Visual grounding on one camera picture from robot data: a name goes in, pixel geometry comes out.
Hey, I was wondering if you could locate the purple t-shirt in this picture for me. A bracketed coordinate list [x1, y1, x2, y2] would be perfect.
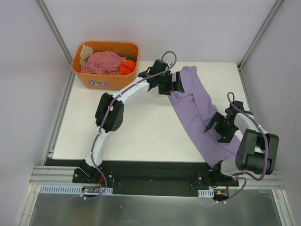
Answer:
[168, 66, 240, 167]

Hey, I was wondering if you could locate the orange plastic basket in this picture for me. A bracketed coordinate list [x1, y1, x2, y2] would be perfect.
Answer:
[71, 40, 140, 90]

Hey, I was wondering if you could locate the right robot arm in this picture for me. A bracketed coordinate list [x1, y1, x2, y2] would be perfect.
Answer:
[205, 100, 279, 186]

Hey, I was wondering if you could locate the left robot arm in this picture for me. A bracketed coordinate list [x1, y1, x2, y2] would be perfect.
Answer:
[72, 59, 184, 183]

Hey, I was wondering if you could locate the orange-red cloth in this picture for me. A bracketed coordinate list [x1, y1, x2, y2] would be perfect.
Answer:
[119, 60, 136, 75]

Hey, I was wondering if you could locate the green cloth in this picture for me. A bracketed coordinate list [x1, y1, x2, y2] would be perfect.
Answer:
[121, 55, 136, 62]

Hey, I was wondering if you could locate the pink crumpled shirt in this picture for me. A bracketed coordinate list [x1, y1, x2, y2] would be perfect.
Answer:
[80, 51, 126, 75]

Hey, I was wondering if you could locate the beige cloth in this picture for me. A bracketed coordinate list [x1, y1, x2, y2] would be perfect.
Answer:
[80, 44, 93, 68]

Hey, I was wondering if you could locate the right white cable duct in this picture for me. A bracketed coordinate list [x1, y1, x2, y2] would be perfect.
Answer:
[198, 189, 214, 198]

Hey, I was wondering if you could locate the white cable duct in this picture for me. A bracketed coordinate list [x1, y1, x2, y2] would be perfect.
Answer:
[198, 189, 214, 198]
[40, 185, 113, 195]

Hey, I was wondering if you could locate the left aluminium frame post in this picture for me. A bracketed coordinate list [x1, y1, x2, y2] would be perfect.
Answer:
[35, 0, 74, 64]

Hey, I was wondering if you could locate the aluminium frame post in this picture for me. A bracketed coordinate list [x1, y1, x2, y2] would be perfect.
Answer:
[35, 0, 74, 64]
[237, 0, 285, 71]

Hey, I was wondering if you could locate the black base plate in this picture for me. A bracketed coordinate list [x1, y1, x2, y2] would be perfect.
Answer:
[72, 161, 239, 197]

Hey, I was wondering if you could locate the right aluminium frame post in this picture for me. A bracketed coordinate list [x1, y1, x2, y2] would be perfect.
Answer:
[237, 0, 285, 71]

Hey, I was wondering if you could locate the aluminium rail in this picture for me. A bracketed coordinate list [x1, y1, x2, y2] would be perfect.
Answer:
[29, 166, 76, 185]

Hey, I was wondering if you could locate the left white cable duct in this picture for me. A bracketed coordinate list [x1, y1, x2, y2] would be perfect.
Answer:
[40, 185, 113, 195]

